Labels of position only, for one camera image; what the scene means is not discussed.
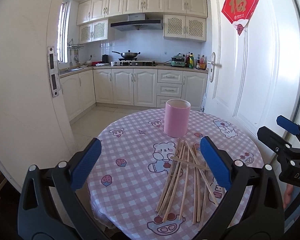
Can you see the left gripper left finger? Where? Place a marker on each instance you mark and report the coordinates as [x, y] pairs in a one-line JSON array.
[[38, 217]]

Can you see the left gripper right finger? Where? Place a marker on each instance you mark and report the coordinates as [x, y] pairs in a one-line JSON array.
[[252, 206]]

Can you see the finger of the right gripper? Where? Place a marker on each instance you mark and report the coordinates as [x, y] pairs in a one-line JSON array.
[[289, 126], [287, 155]]

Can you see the lower kitchen cabinets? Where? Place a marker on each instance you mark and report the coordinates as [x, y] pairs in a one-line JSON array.
[[140, 87]]

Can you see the kitchen cabinets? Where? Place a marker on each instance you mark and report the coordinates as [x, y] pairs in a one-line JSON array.
[[140, 87], [180, 18]]

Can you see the upper kitchen cabinets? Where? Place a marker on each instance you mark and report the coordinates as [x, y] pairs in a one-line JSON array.
[[180, 18]]

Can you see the right hand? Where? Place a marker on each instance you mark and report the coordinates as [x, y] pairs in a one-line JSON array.
[[287, 195]]

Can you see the white door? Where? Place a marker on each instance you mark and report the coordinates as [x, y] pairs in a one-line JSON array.
[[256, 76]]

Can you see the pink checkered tablecloth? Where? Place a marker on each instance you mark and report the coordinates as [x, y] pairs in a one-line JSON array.
[[126, 182]]

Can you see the orange oil bottle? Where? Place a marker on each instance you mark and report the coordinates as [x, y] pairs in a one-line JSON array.
[[203, 62]]

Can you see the door latch plate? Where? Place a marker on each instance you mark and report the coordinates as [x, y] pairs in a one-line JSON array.
[[52, 65]]

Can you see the pink cylindrical utensil holder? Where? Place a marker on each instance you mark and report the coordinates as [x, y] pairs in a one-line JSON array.
[[176, 118]]

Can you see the dark sauce bottle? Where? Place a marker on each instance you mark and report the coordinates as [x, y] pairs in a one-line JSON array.
[[198, 62]]

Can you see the green bottle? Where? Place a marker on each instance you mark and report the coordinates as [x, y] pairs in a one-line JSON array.
[[191, 61]]

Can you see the green electric cooker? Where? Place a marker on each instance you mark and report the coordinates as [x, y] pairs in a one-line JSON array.
[[178, 60]]

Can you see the red fu door decoration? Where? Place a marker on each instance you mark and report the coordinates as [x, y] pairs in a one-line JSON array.
[[239, 12]]

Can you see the black kettle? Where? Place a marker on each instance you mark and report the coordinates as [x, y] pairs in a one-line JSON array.
[[105, 58]]

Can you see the gas stove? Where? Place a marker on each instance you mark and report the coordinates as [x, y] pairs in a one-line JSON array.
[[133, 63]]

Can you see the window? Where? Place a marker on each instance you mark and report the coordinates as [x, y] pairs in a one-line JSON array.
[[62, 33]]

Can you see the black wok with lid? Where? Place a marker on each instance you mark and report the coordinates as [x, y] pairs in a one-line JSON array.
[[127, 55]]

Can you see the range hood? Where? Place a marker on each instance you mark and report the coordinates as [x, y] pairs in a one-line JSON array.
[[138, 22]]

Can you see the door handle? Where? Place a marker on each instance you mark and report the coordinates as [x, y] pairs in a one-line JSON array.
[[212, 66]]

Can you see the wall utensil rack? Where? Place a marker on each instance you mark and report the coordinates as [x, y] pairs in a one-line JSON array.
[[74, 53]]

